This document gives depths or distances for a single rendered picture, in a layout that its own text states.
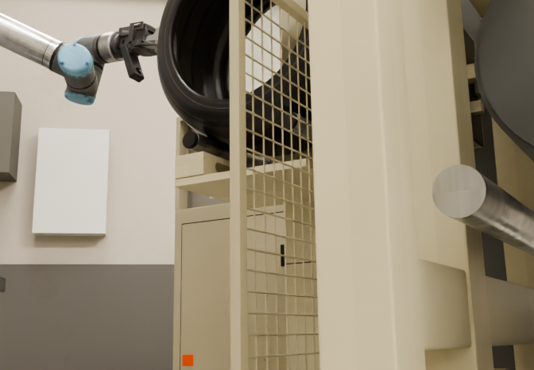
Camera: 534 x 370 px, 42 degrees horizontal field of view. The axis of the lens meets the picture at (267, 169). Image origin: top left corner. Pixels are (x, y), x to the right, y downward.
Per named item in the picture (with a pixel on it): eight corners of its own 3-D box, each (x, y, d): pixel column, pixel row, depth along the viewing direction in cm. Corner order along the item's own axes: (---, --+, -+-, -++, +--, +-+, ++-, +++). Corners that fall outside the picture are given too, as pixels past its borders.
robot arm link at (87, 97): (59, 90, 201) (70, 52, 205) (64, 105, 212) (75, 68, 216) (90, 96, 201) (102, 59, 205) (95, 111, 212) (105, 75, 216)
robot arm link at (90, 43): (86, 74, 218) (94, 46, 221) (115, 71, 212) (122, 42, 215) (64, 59, 211) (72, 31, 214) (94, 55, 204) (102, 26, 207)
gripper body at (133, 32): (144, 20, 198) (113, 25, 205) (141, 48, 197) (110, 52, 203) (161, 29, 205) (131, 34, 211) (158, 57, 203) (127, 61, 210)
